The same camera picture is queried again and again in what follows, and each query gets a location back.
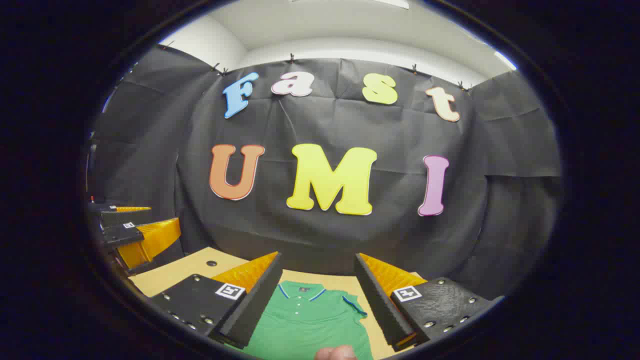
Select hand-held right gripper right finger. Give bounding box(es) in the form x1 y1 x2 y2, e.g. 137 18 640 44
354 252 503 352

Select green T-shirt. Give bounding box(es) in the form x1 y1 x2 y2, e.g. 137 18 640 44
225 280 374 360

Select black backdrop cloth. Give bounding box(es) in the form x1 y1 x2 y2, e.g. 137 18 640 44
87 44 563 301

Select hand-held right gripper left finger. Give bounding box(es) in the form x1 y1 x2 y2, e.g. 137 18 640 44
149 251 284 350

